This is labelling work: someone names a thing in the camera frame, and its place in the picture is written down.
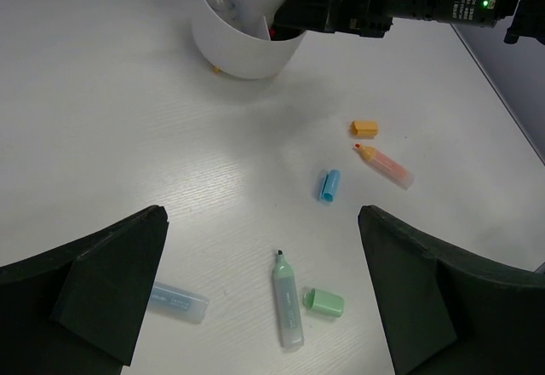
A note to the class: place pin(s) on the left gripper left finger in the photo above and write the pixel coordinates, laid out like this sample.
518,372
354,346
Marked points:
78,308

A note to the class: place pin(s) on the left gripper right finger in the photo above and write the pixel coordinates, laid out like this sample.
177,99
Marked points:
445,310

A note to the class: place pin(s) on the blue pastel highlighter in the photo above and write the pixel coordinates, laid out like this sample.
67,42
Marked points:
183,305

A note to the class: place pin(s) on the green marker cap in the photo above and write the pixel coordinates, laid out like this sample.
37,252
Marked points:
324,303

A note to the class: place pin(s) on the green pastel highlighter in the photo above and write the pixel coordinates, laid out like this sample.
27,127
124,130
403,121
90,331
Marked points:
287,304

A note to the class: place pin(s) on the blue marker cap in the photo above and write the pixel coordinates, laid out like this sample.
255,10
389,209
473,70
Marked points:
329,187

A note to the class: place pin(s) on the pink black highlighter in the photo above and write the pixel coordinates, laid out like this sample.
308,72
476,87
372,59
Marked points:
283,33

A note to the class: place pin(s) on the white round desk organizer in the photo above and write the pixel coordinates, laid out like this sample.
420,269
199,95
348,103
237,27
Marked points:
250,53

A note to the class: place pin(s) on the orange marker cap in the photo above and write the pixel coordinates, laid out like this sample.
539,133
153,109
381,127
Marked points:
364,129

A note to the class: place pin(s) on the orange pastel highlighter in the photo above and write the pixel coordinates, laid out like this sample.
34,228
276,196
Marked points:
388,167

